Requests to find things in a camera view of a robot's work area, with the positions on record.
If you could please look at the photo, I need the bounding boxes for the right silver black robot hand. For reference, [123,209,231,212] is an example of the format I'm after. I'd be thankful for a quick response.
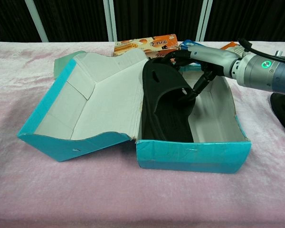
[165,45,240,102]

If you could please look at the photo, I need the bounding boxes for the teal cardboard shoe box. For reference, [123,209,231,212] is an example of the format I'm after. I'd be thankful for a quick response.
[17,48,252,175]

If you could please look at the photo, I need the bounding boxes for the blue cookie package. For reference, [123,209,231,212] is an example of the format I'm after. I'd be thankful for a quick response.
[180,39,198,51]

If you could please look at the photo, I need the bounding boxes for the orange biscuit box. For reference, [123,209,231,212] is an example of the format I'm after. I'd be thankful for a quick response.
[113,34,181,60]

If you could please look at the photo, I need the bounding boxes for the orange white wipes packet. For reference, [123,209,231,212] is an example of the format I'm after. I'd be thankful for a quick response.
[219,41,243,57]

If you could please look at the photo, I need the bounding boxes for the mint green plastic dustpan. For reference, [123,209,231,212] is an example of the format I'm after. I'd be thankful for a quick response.
[53,50,80,80]

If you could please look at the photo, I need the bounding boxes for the pink velvet tablecloth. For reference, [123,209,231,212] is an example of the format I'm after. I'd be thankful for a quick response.
[0,41,285,228]

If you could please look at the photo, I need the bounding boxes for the white partition frame post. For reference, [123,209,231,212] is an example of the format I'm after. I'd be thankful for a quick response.
[103,0,118,42]
[196,0,213,42]
[25,0,49,43]

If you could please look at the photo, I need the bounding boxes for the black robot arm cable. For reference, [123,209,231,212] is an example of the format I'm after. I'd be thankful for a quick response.
[238,38,285,65]

